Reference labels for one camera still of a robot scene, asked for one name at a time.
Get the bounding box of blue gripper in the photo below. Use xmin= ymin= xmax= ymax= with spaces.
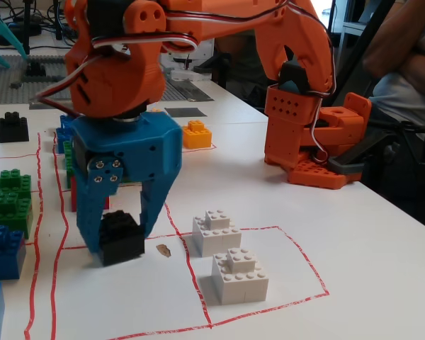
xmin=70 ymin=111 xmax=183 ymax=254

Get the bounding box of black lego block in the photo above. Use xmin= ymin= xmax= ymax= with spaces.
xmin=24 ymin=62 xmax=47 ymax=77
xmin=0 ymin=111 xmax=30 ymax=144
xmin=98 ymin=210 xmax=146 ymax=267

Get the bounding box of bare person forearm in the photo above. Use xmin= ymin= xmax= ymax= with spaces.
xmin=361 ymin=13 xmax=425 ymax=78

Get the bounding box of red lego block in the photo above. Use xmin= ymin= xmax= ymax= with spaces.
xmin=70 ymin=172 xmax=111 ymax=213

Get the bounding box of white lego block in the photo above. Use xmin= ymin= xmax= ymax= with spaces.
xmin=212 ymin=247 xmax=269 ymax=305
xmin=193 ymin=210 xmax=242 ymax=258

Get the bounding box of smooth grey tape strip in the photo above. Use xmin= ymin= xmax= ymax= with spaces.
xmin=28 ymin=98 xmax=74 ymax=110

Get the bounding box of wrinkled grey tape strip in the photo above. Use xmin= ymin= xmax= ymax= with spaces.
xmin=166 ymin=78 xmax=215 ymax=103

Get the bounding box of grey lego baseplate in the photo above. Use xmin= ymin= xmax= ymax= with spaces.
xmin=0 ymin=55 xmax=199 ymax=106

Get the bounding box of person in green shirt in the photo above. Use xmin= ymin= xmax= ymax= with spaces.
xmin=214 ymin=30 xmax=270 ymax=107

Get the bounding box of black stand pole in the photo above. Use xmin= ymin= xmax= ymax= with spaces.
xmin=54 ymin=0 xmax=64 ymax=40
xmin=22 ymin=0 xmax=32 ymax=56

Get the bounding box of grey table clamp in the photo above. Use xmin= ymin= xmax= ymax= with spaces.
xmin=327 ymin=135 xmax=371 ymax=176

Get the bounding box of black office chair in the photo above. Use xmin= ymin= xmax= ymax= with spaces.
xmin=353 ymin=106 xmax=425 ymax=231

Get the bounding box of person in white shirt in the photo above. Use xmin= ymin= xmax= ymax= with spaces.
xmin=361 ymin=0 xmax=425 ymax=128

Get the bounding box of black tripod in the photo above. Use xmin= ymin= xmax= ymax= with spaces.
xmin=318 ymin=0 xmax=397 ymax=109

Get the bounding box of striped servo cable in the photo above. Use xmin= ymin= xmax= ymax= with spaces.
xmin=286 ymin=0 xmax=338 ymax=164
xmin=35 ymin=9 xmax=200 ymax=107

